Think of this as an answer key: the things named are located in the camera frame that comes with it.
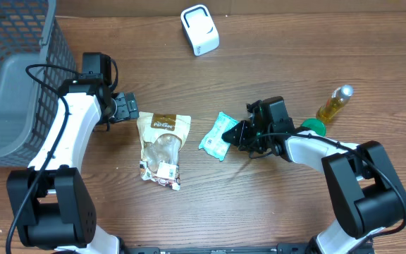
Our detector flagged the teal wipes packet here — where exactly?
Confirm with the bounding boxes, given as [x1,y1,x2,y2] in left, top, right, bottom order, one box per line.
[198,111,238,162]

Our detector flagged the brown snack pouch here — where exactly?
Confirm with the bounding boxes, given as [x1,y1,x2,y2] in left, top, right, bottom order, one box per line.
[137,111,192,173]

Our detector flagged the green lid Knorr jar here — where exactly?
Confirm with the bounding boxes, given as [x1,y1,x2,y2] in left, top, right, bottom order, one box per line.
[301,119,326,136]

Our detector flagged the small white brown wrapper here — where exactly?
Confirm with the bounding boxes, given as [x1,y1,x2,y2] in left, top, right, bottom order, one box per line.
[140,161,180,191]

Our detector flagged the yellow liquid bottle grey cap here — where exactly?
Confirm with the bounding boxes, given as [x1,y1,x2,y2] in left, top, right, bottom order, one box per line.
[316,85,354,124]

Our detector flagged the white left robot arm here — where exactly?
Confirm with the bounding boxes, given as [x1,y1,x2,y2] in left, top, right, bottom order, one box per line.
[5,52,139,253]

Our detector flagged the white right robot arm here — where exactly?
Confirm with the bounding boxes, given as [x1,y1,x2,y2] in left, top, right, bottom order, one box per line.
[222,97,406,253]

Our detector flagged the white barcode scanner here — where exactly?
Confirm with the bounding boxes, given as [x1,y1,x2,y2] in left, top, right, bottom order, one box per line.
[180,4,220,56]

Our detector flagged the dark grey plastic basket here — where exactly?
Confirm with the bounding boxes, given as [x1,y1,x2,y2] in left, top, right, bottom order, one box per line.
[0,0,76,167]

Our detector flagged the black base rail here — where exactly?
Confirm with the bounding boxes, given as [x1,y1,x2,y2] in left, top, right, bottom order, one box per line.
[118,242,376,254]

